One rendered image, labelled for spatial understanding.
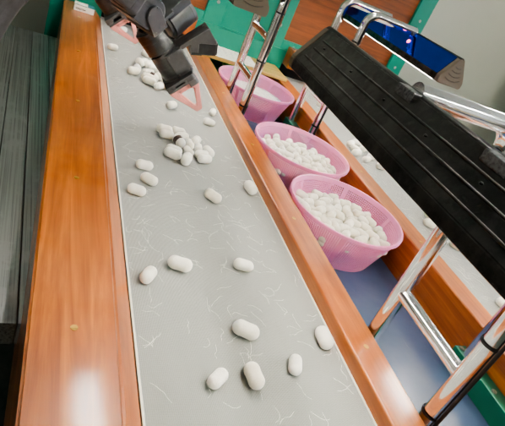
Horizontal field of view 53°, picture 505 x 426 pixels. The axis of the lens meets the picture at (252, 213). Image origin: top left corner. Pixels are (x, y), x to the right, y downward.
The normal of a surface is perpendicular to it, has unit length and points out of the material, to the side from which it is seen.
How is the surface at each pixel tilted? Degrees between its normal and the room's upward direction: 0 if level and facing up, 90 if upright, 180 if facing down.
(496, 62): 90
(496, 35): 90
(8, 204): 0
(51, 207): 0
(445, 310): 90
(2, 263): 0
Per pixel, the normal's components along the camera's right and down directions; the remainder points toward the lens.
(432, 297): -0.89, -0.16
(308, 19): 0.26, 0.58
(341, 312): 0.37, -0.80
